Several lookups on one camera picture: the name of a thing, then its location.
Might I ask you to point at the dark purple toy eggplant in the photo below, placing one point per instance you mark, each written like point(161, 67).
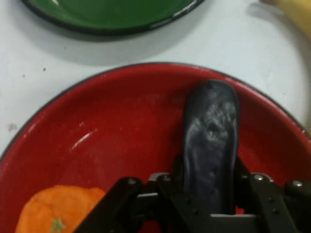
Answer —
point(211, 136)

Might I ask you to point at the green enamel plate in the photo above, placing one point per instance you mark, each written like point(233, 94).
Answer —
point(114, 12)

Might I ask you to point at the orange toy carrot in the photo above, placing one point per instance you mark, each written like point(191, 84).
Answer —
point(56, 208)

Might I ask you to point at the yellow toy banana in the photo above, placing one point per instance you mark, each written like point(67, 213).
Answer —
point(296, 14)

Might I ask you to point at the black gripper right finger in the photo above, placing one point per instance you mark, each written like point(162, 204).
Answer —
point(272, 204)

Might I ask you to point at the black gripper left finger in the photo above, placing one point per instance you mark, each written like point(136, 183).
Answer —
point(136, 201)

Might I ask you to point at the red enamel plate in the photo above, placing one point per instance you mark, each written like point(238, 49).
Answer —
point(116, 136)

